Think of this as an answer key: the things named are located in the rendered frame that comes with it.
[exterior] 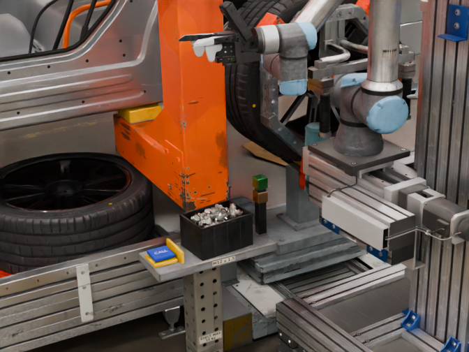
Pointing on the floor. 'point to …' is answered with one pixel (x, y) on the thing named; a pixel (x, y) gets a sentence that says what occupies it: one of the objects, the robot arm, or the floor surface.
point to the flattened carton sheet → (263, 153)
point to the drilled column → (203, 311)
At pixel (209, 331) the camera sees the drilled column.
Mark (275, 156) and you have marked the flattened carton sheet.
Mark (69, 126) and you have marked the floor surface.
